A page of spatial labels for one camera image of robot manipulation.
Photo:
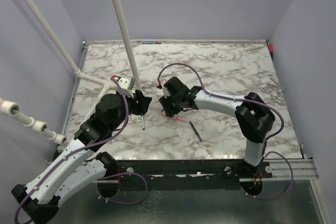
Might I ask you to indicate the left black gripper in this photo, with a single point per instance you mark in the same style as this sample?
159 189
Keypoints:
140 107

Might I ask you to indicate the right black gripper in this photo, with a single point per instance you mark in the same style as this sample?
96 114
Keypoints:
168 110

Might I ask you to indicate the white blue pen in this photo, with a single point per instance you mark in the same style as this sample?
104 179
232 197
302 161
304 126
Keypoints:
143 122

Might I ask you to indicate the red pen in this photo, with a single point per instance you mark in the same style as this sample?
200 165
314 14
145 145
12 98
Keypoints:
173 118

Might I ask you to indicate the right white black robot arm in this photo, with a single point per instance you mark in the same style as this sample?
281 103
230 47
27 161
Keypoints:
254 119

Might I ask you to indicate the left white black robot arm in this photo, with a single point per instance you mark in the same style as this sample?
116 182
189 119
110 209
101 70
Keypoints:
80 163

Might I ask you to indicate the purple pen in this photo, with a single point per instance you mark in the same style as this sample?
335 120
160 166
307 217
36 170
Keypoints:
195 131

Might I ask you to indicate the blue red marker at edge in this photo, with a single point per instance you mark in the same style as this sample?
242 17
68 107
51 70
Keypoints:
151 43

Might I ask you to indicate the red black clamp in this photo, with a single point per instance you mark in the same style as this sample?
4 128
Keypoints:
271 51

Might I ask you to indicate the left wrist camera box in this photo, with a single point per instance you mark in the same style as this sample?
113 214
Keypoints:
126 83

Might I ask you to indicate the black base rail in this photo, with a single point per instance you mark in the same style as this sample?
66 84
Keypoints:
186 174

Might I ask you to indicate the white pvc pipe frame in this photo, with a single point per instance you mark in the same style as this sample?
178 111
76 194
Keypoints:
107 85

